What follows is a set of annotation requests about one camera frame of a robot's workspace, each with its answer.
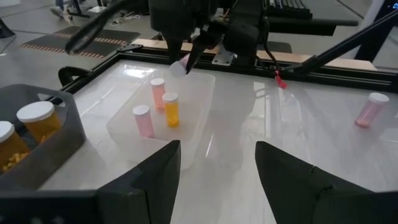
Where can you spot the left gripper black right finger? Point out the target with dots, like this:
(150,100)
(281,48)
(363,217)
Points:
(295,193)

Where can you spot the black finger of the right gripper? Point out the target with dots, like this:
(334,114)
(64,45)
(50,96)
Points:
(174,46)
(202,43)

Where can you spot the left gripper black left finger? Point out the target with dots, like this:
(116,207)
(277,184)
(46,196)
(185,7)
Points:
(149,193)

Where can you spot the salmon pink pill bottle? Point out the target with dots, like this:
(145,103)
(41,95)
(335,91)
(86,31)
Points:
(158,95)

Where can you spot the narrow amber pill bottle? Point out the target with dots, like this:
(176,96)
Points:
(172,112)

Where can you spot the tall pink pill bottle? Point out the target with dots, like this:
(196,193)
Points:
(370,109)

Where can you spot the wide amber pill bottle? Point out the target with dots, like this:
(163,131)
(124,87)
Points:
(12,149)
(40,124)

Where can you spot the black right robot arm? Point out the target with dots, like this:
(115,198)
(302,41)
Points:
(245,37)

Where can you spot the clear plastic bin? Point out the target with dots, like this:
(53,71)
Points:
(192,102)

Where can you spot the dark grey plastic bin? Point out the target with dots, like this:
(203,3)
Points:
(62,146)

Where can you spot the black orange-striped floor mat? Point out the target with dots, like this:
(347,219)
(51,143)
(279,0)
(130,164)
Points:
(112,37)

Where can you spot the red tag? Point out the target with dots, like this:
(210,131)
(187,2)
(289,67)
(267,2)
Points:
(280,81)

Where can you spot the black keyboard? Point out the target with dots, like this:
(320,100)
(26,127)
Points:
(289,7)

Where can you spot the dark side desk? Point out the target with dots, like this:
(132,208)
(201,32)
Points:
(311,28)

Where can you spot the silver base bracket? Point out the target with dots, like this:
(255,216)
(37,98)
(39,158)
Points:
(222,59)

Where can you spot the black frame strut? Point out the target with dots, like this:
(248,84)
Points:
(348,43)

